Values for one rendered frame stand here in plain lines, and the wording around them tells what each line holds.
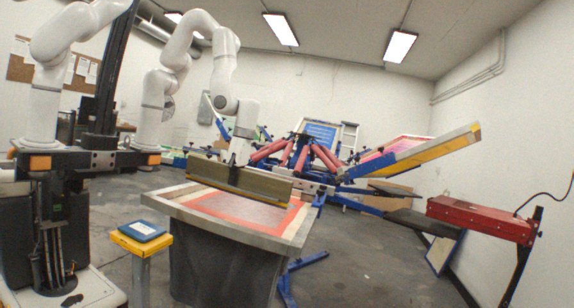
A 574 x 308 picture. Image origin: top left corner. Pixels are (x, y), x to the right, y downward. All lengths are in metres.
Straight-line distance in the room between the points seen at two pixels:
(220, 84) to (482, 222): 1.34
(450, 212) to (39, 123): 1.70
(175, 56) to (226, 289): 0.90
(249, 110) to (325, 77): 4.79
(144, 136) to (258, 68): 5.07
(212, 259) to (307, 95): 4.87
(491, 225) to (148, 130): 1.61
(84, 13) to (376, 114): 5.22
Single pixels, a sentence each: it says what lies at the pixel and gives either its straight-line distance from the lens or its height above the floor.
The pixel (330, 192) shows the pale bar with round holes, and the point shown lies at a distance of 1.54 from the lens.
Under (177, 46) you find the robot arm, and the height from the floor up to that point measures 1.54.
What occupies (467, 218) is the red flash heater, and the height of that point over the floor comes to 1.07.
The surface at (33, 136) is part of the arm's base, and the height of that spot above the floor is 1.16.
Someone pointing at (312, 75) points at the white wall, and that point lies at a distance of 5.65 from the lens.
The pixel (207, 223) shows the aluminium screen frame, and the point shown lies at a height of 0.98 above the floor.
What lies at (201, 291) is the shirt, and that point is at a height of 0.64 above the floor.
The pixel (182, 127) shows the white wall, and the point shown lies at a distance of 6.68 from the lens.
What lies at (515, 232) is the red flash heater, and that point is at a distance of 1.49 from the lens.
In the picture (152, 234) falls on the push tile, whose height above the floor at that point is 0.97.
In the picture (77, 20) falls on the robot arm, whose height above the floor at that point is 1.48.
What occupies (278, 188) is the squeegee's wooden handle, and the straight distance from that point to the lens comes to 0.87.
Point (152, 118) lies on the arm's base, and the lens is 1.06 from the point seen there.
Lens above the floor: 1.30
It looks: 3 degrees down
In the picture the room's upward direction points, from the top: 12 degrees clockwise
